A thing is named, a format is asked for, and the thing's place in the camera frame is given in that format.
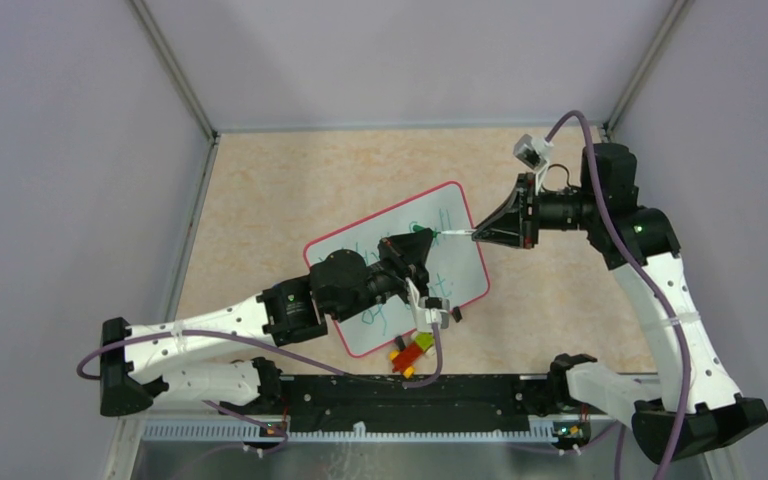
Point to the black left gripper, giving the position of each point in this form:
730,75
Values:
408,252

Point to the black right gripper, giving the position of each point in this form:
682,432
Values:
510,224

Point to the pink-framed whiteboard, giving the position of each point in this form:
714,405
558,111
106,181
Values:
456,265

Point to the green marker cap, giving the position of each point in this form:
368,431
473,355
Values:
421,229

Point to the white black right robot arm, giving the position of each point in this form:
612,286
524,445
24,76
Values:
697,406

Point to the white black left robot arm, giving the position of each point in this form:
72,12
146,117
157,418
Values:
141,365

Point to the black whiteboard foot clip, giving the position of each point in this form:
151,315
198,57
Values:
399,343
456,314

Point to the red yellow toy brick car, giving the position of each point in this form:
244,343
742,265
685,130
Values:
418,344

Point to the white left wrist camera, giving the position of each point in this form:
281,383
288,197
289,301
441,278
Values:
428,312

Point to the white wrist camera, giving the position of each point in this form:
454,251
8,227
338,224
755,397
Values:
428,312
534,152

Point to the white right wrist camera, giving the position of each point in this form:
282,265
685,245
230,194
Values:
534,152

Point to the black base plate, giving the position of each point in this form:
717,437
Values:
456,403

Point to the aluminium frame rail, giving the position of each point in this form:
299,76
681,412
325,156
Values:
556,434

